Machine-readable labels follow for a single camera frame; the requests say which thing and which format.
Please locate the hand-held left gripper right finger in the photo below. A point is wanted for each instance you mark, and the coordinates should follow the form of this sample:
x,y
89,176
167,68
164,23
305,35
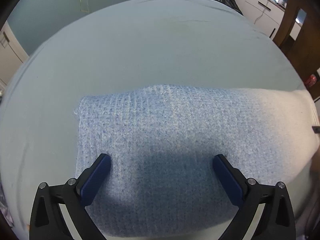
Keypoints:
x,y
228,180

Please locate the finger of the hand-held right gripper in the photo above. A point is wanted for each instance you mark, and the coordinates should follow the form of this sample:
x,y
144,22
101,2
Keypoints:
x,y
316,130

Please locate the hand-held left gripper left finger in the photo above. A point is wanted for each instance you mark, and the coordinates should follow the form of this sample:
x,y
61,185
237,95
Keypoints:
x,y
96,180

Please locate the blue and white knit sweater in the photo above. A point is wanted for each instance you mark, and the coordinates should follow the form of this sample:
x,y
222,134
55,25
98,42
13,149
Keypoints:
x,y
175,130

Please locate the red can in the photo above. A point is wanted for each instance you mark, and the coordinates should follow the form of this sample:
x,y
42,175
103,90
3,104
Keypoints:
x,y
311,80

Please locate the brown wooden chair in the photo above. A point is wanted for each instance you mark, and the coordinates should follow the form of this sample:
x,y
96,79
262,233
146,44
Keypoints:
x,y
302,35

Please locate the bed with blue sheet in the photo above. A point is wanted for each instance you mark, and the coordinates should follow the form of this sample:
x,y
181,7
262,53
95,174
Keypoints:
x,y
125,50

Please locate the white door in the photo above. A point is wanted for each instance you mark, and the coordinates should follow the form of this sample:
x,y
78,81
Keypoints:
x,y
11,55

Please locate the white wall cabinet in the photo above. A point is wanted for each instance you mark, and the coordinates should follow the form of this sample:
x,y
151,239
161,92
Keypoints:
x,y
250,5

